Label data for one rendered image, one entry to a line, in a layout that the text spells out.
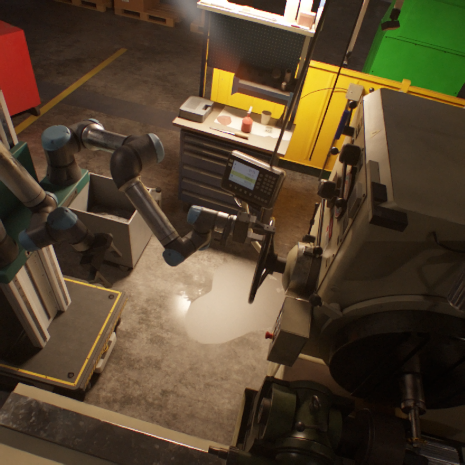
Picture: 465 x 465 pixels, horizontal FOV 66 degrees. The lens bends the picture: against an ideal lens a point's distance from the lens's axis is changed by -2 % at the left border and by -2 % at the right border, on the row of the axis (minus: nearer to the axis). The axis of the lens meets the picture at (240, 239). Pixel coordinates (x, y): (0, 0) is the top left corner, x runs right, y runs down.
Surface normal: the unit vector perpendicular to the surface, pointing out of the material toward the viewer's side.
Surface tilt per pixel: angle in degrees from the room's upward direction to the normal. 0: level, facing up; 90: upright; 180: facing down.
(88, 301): 0
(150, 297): 0
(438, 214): 0
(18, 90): 90
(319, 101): 90
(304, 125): 90
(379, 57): 90
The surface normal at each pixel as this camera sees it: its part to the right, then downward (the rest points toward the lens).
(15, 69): 0.84, 0.47
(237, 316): 0.14, -0.68
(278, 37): -0.28, 0.67
